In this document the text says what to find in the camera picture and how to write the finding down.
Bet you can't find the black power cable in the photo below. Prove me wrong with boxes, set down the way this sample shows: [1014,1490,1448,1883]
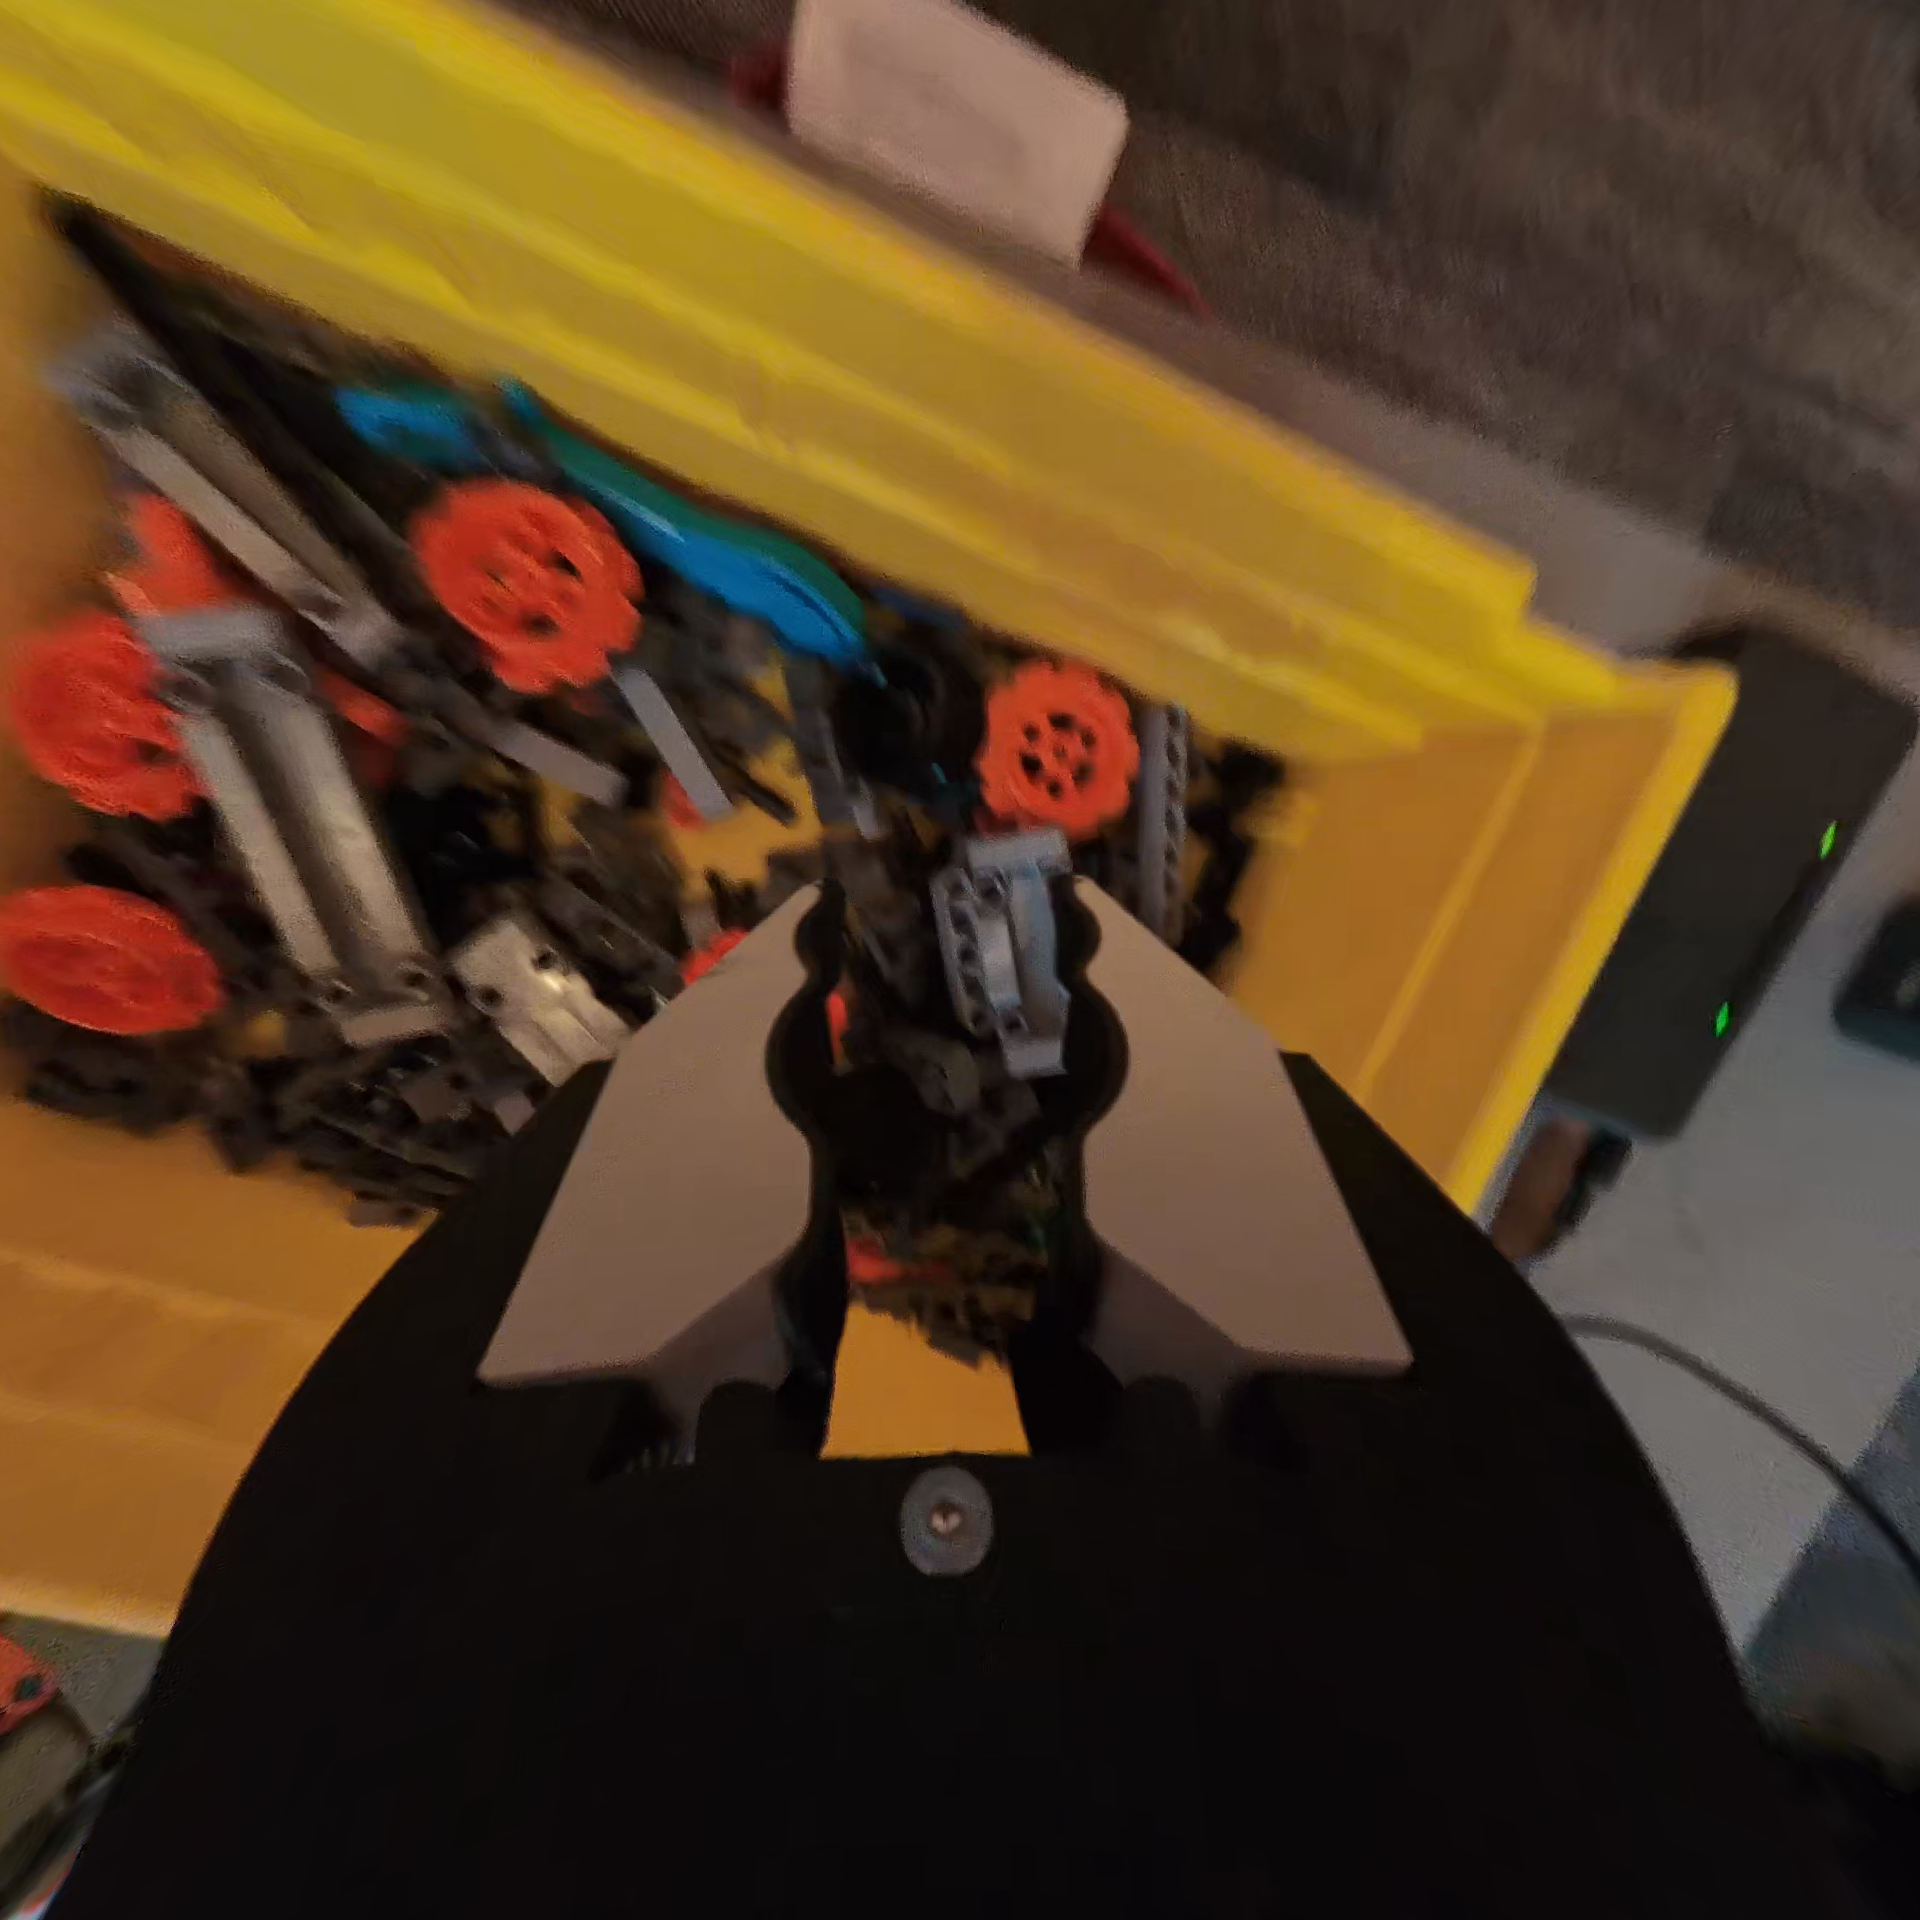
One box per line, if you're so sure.
[1557,1313,1920,1594]

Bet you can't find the grey desk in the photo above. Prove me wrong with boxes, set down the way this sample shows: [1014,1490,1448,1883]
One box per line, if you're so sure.
[1473,842,1920,1655]

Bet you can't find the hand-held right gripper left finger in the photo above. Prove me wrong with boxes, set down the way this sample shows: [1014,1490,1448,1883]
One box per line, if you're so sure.
[480,886,851,1453]

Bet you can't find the teal plastic tool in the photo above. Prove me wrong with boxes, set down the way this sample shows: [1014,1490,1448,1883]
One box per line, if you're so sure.
[335,379,872,670]

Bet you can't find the black power adapter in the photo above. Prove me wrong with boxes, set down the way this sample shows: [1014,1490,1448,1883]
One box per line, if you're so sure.
[1547,626,1920,1143]

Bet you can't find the dark slim upright device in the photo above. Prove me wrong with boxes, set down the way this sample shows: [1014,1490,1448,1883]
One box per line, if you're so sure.
[1832,901,1920,1051]

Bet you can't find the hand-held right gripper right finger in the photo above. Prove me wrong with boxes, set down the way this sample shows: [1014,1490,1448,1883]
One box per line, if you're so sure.
[1019,879,1414,1453]

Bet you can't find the pile of building pieces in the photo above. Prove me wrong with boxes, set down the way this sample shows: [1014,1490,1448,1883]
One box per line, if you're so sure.
[0,329,1294,1353]

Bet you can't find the yellow parts bin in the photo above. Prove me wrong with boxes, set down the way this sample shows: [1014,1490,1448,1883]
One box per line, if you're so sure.
[0,0,1742,1638]

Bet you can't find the long grey frame piece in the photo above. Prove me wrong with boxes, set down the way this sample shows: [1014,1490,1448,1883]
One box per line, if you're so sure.
[152,617,452,1033]

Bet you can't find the light grey holed connector piece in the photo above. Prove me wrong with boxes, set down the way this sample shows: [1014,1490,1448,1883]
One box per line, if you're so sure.
[930,830,1084,1077]

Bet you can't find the orange toothed wheel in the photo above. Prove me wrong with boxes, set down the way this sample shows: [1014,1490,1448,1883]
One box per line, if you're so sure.
[411,476,644,696]
[0,886,227,1033]
[5,614,205,815]
[976,664,1142,834]
[110,496,240,617]

